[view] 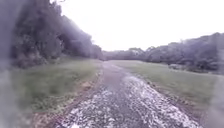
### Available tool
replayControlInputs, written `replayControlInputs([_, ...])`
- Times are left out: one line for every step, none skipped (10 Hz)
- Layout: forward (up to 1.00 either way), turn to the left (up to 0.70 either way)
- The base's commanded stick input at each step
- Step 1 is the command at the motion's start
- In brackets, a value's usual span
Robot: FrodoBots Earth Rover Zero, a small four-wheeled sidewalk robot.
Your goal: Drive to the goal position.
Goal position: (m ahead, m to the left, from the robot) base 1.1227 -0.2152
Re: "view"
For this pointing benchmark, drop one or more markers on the grey gravel path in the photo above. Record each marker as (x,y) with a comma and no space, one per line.
(116,103)

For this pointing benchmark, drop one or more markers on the grass verge with leaves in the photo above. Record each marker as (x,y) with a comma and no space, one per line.
(56,83)

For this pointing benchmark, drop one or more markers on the grass field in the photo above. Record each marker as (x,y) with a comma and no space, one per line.
(176,81)

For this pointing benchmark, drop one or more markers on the row of trees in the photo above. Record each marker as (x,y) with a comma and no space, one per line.
(180,53)

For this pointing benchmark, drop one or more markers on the wood of dark trees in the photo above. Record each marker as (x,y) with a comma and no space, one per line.
(43,36)

